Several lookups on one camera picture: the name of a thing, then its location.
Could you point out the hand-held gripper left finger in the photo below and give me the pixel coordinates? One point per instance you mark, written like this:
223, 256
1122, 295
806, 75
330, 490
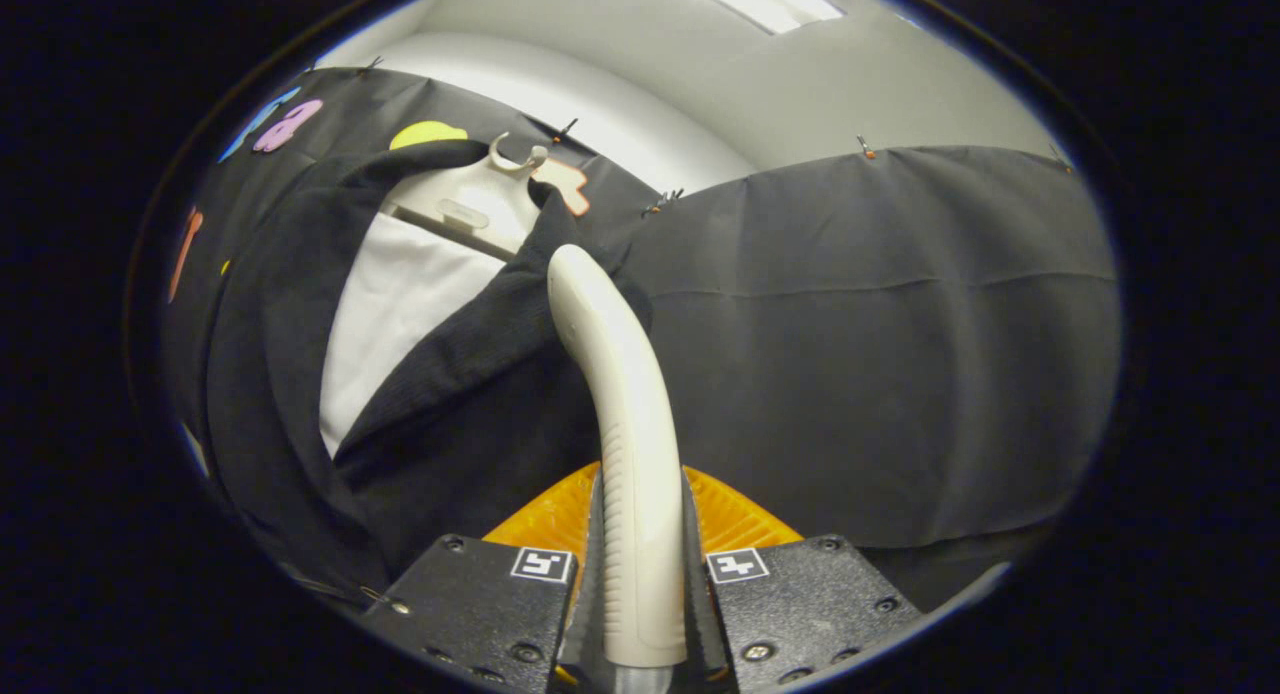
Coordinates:
470, 604

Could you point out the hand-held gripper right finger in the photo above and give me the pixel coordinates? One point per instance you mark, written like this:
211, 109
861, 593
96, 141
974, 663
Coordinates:
800, 604

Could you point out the black jacket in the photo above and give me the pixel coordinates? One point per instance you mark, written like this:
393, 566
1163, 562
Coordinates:
470, 404

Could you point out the black backdrop cloth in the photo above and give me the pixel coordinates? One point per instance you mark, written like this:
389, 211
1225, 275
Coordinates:
880, 374

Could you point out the white dress form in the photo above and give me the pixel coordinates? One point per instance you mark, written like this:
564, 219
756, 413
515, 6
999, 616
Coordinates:
400, 304

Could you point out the white plastic hanger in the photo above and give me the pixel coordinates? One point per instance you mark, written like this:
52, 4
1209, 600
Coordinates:
470, 199

